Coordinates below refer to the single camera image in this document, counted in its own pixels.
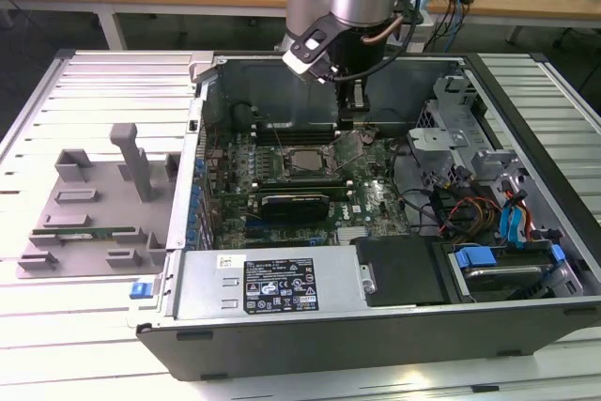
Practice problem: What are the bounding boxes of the metal socket cover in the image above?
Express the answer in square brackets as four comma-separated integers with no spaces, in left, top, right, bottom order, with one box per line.
[327,130,367,175]

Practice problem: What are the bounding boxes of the CPU socket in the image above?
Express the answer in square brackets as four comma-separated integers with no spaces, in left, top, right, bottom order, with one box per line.
[279,145,342,181]

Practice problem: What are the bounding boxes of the silver metal drive cage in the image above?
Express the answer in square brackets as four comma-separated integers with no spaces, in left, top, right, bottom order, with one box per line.
[406,72,530,195]

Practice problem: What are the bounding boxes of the green motherboard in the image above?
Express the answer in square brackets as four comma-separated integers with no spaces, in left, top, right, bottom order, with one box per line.
[201,121,412,251]

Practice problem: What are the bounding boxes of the black graphics card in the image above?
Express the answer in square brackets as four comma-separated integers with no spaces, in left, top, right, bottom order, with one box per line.
[259,192,331,224]

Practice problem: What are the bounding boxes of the silver chipset heatsink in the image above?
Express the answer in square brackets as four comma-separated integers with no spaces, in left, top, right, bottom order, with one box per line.
[336,225,373,246]

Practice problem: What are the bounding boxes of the black plastic shroud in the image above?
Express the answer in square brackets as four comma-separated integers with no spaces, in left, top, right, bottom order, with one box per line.
[350,235,448,307]

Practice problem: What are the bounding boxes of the silver power supply unit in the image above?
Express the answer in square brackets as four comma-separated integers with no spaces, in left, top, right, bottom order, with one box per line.
[174,246,366,321]

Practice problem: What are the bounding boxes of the hard disk in blue carrier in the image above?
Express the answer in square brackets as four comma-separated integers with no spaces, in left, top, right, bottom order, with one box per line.
[448,243,567,303]

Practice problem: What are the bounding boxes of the black grey PC case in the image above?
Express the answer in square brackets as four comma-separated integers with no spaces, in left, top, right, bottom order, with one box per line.
[135,51,601,381]

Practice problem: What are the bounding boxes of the grey parts rack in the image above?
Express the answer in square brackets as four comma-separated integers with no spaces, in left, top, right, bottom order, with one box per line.
[15,122,183,280]

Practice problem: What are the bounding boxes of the black camera cable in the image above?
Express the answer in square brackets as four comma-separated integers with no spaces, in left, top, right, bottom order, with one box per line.
[318,0,424,86]

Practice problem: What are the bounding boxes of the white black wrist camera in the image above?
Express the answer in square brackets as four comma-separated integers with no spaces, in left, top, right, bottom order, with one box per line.
[281,27,340,86]

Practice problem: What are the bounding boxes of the yellow red power wires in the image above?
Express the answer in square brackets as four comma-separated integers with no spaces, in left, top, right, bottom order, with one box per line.
[443,194,502,236]

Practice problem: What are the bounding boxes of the blue flat data wire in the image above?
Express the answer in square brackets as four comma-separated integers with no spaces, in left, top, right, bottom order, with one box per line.
[499,189,531,248]

